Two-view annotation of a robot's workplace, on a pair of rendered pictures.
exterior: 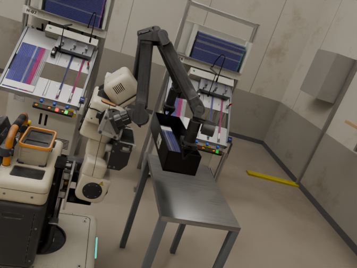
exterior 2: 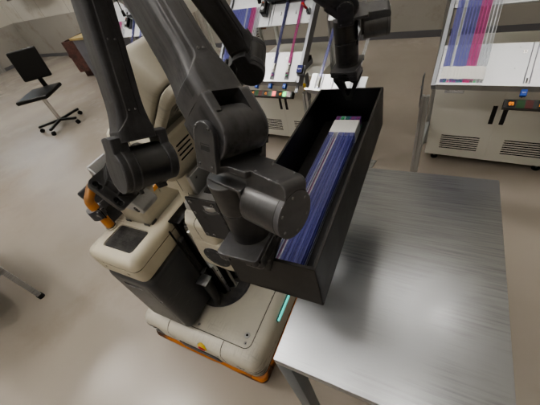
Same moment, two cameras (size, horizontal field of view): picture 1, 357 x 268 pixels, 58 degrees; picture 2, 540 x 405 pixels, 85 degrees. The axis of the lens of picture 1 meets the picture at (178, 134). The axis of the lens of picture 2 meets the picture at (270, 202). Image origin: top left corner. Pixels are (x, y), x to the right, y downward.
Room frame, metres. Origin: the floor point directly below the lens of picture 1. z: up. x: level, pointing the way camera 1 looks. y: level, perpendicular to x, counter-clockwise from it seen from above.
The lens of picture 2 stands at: (1.30, -0.32, 1.51)
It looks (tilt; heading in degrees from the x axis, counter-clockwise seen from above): 43 degrees down; 54
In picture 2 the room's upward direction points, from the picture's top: 17 degrees counter-clockwise
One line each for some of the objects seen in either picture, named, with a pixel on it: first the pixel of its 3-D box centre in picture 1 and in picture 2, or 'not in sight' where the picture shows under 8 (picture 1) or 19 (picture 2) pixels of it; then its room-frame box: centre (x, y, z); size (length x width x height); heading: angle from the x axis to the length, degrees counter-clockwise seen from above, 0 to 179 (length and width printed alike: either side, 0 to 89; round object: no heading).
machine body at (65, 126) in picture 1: (50, 116); (301, 92); (3.24, 1.39, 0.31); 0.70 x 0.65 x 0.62; 102
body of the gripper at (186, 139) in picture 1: (190, 137); (247, 220); (1.44, -0.06, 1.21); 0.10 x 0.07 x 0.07; 18
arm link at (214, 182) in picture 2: (195, 125); (238, 190); (1.44, -0.06, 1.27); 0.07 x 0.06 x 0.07; 92
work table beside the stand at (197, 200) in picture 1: (169, 237); (391, 321); (1.77, -0.16, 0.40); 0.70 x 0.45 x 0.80; 17
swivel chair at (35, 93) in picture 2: not in sight; (40, 92); (1.90, 4.79, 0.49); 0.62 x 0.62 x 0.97
